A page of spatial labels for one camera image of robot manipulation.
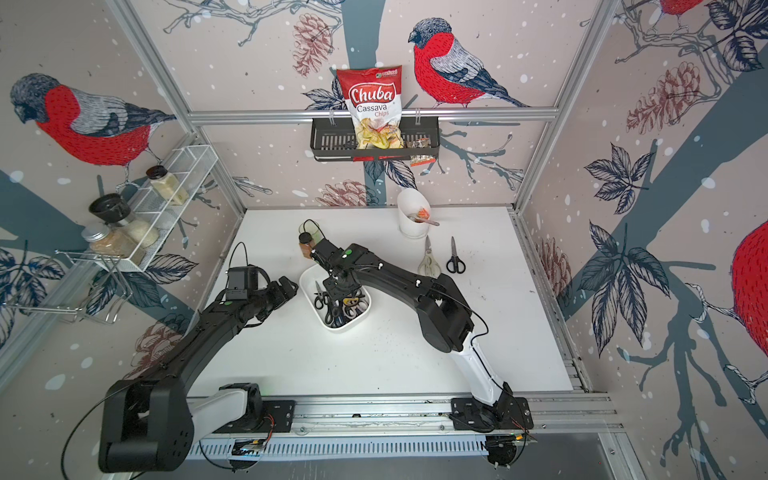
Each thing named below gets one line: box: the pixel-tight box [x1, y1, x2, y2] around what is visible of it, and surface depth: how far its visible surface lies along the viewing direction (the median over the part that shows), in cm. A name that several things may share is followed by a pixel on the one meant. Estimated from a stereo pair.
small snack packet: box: [405, 137, 437, 167], surface depth 92 cm
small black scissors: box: [446, 236, 466, 274], surface depth 106 cm
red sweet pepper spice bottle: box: [298, 232, 315, 259], surface depth 103 cm
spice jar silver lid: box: [81, 222, 111, 243], surface depth 60 cm
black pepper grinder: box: [89, 193, 136, 225], surface depth 64 cm
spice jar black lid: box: [146, 165, 189, 206], surface depth 76 cm
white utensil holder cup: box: [397, 188, 431, 240], surface depth 110 cm
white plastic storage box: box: [299, 263, 372, 331], surface depth 92 cm
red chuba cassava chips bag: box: [336, 65, 404, 149], surface depth 84 cm
